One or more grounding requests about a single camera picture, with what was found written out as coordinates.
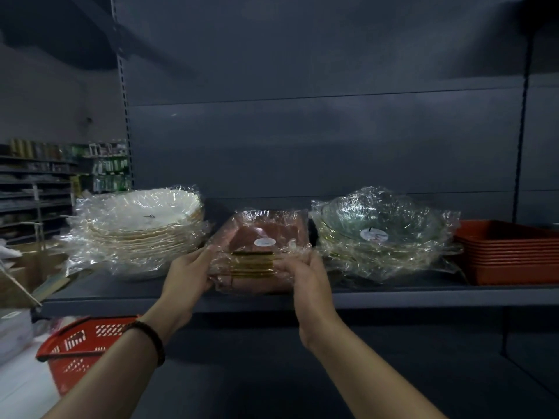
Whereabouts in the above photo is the black beaded bracelet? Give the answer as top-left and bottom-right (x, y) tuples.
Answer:
(124, 320), (167, 368)

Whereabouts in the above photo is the metal mop pole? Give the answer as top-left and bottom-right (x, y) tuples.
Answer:
(0, 259), (43, 308)

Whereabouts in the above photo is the person's left hand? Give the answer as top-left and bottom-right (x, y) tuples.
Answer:
(151, 246), (219, 332)

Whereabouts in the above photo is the rack of green packets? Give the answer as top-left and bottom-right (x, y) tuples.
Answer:
(69, 141), (132, 195)

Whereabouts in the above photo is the wall shelving with goods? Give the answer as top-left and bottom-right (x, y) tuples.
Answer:
(0, 139), (79, 245)

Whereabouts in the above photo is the dark metal shelf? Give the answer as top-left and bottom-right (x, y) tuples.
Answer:
(33, 0), (559, 419)

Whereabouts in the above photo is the stack of white plates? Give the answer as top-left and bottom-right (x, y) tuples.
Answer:
(61, 185), (213, 282)

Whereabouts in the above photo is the rose pink rectangular tray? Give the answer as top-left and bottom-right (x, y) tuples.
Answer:
(207, 260), (300, 272)

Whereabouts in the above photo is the person's right hand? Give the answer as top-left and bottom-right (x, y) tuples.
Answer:
(273, 248), (339, 352)

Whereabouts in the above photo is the stack of red square trays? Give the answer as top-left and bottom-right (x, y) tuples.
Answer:
(454, 220), (559, 286)

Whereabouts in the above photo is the red shopping basket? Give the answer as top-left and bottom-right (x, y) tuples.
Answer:
(36, 316), (139, 397)

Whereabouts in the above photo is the person's right forearm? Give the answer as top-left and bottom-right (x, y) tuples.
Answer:
(305, 316), (448, 419)

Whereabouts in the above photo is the person's left forearm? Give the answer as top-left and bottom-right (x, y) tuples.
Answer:
(41, 331), (165, 419)

